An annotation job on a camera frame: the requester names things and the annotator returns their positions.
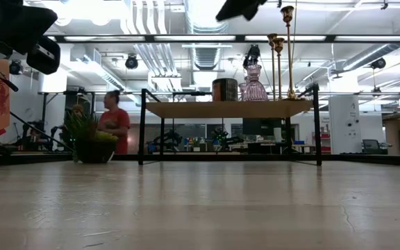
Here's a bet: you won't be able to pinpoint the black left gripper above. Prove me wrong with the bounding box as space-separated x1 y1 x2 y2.
0 0 61 76

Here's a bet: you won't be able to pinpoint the tall gold candlestick holder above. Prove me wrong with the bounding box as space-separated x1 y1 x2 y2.
280 5 307 101

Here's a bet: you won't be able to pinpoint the short gold candlestick holder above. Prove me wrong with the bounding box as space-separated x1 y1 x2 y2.
273 37 286 101

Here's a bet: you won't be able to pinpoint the glass jar candle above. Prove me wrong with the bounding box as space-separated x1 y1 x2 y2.
212 78 239 102

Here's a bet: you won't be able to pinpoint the pink glass candle holder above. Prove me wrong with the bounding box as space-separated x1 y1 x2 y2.
244 64 270 102
237 82 249 102

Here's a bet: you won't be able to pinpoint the black ceiling spotlight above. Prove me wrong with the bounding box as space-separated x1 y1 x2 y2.
369 57 388 70
124 53 140 70
242 44 262 69
8 59 24 76

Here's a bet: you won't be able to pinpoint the wooden shelf riser black legs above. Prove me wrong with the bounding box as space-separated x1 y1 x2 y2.
137 83 323 167

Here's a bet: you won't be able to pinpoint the black background monitor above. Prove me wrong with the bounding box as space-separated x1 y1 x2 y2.
242 117 286 136

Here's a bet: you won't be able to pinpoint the person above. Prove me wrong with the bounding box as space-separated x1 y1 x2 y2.
97 89 131 156

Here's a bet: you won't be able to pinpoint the succulent plant black pot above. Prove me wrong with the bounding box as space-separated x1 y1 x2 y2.
64 103 119 165

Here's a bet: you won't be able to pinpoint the white cabinet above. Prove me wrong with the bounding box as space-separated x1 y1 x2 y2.
328 95 363 154

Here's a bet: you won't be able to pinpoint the dark office chair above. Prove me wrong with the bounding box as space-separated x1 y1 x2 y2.
361 138 383 156

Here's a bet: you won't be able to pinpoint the black overhead frame beam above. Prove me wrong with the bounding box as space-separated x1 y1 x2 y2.
45 33 400 44

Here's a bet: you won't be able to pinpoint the black aluminium rig frame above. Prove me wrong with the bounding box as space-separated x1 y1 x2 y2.
0 112 400 167

